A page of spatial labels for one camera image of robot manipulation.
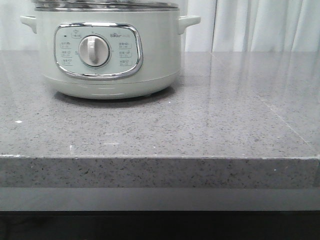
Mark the pale green electric pot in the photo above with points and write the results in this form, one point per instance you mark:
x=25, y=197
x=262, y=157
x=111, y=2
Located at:
x=109, y=54

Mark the white curtain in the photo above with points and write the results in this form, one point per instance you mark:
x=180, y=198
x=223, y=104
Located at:
x=225, y=25

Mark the glass pot lid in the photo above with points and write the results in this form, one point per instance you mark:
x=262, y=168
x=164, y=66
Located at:
x=104, y=5

